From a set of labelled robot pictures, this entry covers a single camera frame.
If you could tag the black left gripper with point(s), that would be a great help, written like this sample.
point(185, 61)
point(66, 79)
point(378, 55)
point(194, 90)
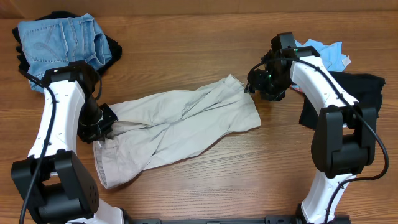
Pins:
point(91, 135)

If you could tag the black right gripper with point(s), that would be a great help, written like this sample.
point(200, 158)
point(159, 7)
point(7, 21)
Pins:
point(257, 86)

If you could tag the beige khaki shorts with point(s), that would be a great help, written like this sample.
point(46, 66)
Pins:
point(167, 127)

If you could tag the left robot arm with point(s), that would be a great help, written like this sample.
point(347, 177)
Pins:
point(54, 184)

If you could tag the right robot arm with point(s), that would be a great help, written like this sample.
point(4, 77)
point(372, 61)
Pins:
point(344, 138)

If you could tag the crumpled light blue t-shirt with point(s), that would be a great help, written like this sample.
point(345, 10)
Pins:
point(331, 55)

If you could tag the folded black garment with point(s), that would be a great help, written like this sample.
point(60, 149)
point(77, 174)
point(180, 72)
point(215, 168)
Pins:
point(113, 49)

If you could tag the folded light blue jeans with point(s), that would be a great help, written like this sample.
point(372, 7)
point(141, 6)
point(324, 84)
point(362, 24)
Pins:
point(59, 43)

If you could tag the crumpled black t-shirt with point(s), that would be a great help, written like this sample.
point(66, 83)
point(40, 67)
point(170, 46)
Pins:
point(366, 88)

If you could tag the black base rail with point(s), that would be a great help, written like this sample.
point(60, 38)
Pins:
point(271, 219)

